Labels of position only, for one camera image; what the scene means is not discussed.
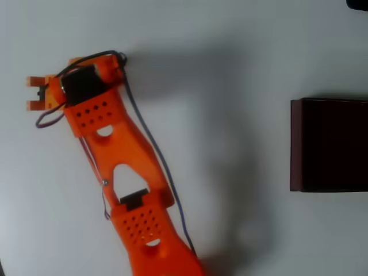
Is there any dark red cardboard box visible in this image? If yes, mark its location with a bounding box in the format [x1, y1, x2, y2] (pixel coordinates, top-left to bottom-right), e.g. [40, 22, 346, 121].
[289, 97, 368, 193]

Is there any black corner object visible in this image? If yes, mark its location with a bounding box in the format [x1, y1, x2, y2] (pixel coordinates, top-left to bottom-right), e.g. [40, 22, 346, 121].
[346, 0, 368, 12]

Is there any purple looped cable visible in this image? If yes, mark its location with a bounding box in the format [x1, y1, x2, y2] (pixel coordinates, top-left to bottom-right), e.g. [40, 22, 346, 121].
[35, 105, 66, 129]

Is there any thin pale arm cable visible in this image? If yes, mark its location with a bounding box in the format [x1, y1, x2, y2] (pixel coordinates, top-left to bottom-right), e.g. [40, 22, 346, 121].
[79, 137, 112, 221]

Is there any long black arm cable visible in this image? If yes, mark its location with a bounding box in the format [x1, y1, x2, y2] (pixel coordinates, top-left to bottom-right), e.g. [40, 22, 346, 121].
[56, 50, 200, 259]

